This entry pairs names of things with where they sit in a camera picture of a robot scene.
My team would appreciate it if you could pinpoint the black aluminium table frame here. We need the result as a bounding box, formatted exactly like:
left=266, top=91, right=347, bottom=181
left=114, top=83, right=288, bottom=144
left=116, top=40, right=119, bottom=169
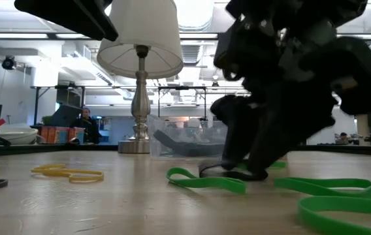
left=0, top=143, right=371, bottom=158

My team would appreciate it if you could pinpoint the black metal rack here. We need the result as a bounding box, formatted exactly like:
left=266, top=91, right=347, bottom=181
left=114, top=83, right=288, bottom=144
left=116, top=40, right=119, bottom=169
left=31, top=85, right=87, bottom=128

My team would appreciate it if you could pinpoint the orange printed box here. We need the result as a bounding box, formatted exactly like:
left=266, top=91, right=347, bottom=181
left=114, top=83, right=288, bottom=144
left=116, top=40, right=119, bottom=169
left=38, top=126, right=86, bottom=144

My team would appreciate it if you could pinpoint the white shade silver table lamp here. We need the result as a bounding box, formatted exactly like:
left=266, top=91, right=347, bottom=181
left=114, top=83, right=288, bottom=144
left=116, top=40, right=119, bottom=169
left=96, top=0, right=185, bottom=155

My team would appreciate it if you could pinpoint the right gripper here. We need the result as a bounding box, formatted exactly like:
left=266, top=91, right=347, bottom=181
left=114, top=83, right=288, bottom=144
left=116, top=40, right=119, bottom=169
left=210, top=16, right=340, bottom=180

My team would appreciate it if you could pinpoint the large black rubber band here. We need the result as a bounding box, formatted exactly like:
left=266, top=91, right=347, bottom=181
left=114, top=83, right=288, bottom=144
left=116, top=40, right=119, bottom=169
left=152, top=129, right=227, bottom=157

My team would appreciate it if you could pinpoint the dark grey panel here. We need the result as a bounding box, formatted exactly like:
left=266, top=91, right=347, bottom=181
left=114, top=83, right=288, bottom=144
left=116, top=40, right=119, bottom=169
left=48, top=104, right=84, bottom=128

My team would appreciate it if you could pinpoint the black ceiling camera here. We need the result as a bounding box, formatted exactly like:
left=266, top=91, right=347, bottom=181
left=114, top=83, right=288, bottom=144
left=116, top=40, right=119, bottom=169
left=1, top=55, right=18, bottom=71

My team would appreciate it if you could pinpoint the yellow rubber band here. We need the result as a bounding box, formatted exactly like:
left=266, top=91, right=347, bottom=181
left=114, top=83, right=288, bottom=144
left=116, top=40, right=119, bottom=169
left=30, top=163, right=105, bottom=184

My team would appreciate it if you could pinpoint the person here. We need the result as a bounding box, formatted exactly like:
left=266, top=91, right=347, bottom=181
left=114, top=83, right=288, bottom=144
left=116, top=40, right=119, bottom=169
left=71, top=106, right=101, bottom=144
left=334, top=132, right=353, bottom=145

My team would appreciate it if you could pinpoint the clear plastic bin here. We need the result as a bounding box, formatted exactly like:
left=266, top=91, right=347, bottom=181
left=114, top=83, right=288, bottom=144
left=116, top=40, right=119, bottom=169
left=146, top=114, right=229, bottom=161

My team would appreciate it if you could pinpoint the beige post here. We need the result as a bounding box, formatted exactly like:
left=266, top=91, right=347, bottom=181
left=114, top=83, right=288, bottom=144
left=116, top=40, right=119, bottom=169
left=355, top=114, right=371, bottom=144

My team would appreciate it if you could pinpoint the white bowl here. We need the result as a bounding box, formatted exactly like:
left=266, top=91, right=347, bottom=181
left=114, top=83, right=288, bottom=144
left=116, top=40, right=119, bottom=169
left=0, top=125, right=39, bottom=146

